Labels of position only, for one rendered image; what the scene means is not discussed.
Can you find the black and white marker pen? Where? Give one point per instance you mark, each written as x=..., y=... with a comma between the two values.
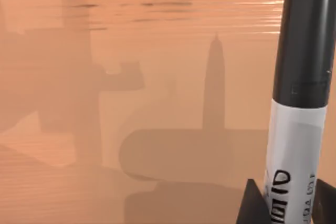
x=302, y=77

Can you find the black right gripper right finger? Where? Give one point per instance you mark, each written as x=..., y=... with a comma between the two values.
x=325, y=203

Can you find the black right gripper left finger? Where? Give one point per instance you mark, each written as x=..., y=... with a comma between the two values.
x=251, y=203

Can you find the wooden table surface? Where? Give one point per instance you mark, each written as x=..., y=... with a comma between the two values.
x=131, y=77

